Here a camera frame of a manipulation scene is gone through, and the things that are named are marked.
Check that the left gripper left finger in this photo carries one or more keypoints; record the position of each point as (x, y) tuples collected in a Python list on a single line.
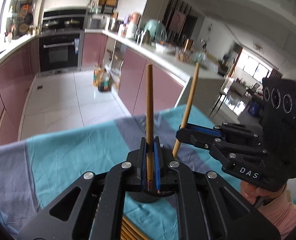
[(91, 207)]

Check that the bamboo chopstick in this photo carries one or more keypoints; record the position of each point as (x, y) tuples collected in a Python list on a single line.
[(149, 124), (130, 231), (187, 109)]

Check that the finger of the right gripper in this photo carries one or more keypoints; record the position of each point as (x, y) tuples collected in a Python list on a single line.
[(200, 137), (208, 127)]

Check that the black mesh utensil cup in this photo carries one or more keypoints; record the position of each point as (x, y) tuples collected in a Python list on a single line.
[(138, 158)]

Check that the cooking oil bottle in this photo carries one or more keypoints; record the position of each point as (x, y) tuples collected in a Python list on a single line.
[(101, 79)]

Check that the right hand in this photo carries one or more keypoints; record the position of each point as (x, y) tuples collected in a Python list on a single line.
[(279, 211)]

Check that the teal grey tablecloth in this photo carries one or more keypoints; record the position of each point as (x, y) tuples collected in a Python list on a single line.
[(35, 171)]

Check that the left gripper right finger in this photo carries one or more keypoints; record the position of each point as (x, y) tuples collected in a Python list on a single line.
[(207, 206)]

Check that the black built-in oven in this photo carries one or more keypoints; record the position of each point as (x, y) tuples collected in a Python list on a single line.
[(61, 40)]

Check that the steel pot on counter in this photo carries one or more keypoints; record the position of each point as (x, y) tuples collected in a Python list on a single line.
[(114, 24)]

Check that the bamboo chopstick on table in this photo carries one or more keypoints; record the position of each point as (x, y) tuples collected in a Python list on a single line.
[(130, 231)]

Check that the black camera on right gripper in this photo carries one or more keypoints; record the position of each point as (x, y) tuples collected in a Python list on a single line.
[(279, 118)]

